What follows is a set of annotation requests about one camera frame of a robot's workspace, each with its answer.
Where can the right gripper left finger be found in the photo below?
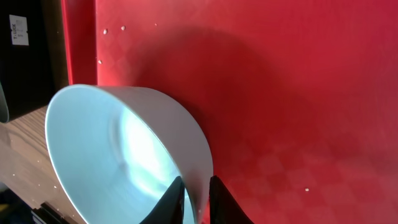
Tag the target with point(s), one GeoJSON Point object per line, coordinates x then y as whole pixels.
{"type": "Point", "coordinates": [170, 208]}

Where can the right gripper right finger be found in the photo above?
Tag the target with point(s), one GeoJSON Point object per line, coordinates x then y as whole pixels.
{"type": "Point", "coordinates": [223, 207]}

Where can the light blue bowl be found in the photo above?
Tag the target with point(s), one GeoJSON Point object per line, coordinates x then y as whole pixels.
{"type": "Point", "coordinates": [117, 149]}

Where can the mint green bowl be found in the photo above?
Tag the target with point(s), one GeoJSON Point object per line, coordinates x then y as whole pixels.
{"type": "Point", "coordinates": [4, 112]}

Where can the red serving tray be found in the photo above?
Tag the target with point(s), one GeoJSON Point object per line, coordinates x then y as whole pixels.
{"type": "Point", "coordinates": [297, 98]}

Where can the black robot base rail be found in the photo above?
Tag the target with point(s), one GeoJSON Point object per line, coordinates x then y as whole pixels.
{"type": "Point", "coordinates": [15, 211]}

